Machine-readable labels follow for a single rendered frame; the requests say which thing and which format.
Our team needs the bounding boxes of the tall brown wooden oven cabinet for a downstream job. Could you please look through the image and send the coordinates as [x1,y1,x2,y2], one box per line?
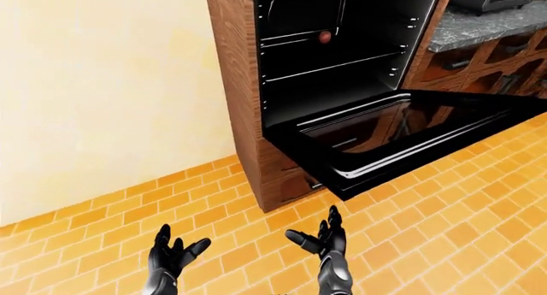
[204,0,455,215]

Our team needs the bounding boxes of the grey marble countertop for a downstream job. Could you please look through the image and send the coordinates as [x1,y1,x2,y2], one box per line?
[426,0,547,54]

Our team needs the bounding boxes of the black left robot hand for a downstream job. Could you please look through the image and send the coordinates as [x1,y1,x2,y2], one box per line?
[146,223,213,279]

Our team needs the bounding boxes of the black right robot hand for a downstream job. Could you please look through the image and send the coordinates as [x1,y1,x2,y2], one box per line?
[285,204,350,269]

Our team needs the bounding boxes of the brown wooden base cabinets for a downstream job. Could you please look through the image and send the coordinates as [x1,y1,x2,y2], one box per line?
[402,27,547,99]

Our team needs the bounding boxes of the black glass oven door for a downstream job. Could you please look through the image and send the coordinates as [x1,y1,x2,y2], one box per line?
[262,88,547,203]

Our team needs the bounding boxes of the thin metal oven rack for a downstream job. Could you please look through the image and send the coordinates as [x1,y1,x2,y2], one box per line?
[260,47,408,68]
[263,65,397,85]
[259,27,341,44]

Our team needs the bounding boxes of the black built-in oven body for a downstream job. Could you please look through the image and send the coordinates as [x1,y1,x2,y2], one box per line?
[251,0,444,130]

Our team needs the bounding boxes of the black cabinet handle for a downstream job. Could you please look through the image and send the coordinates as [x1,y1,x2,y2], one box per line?
[442,59,472,70]
[497,73,526,94]

